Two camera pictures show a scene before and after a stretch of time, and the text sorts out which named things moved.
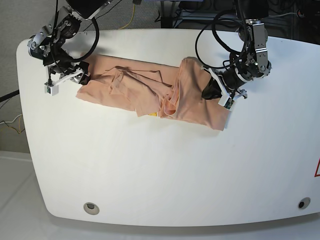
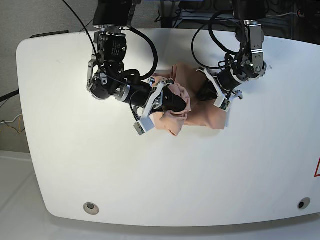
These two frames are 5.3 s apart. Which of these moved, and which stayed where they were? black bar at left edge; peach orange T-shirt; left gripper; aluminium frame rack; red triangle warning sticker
Moved: peach orange T-shirt; left gripper
Stayed: black bar at left edge; aluminium frame rack; red triangle warning sticker
